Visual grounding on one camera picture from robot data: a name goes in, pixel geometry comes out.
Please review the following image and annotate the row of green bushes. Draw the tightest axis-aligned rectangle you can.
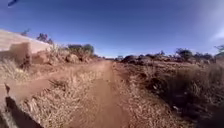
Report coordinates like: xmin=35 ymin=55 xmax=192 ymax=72
xmin=36 ymin=32 xmax=99 ymax=61

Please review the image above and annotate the reddish dirt path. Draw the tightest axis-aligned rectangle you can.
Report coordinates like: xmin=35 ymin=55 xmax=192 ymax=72
xmin=68 ymin=59 xmax=134 ymax=128

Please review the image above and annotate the pile of brown rocks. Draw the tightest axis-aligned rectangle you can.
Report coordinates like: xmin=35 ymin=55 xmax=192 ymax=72
xmin=31 ymin=49 xmax=93 ymax=66

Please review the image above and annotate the dry brown grass field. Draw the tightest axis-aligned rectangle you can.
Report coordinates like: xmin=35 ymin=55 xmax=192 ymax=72
xmin=111 ymin=59 xmax=224 ymax=128

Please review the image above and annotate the dry yellow grass verge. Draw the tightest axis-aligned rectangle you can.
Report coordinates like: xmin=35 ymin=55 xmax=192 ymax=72
xmin=0 ymin=56 xmax=111 ymax=128

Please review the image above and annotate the row of distant trees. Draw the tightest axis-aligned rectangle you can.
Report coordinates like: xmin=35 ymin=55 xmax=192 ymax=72
xmin=114 ymin=44 xmax=224 ymax=65

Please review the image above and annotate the pale concrete wall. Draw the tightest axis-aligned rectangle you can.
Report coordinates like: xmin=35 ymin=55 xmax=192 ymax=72
xmin=0 ymin=29 xmax=53 ymax=61

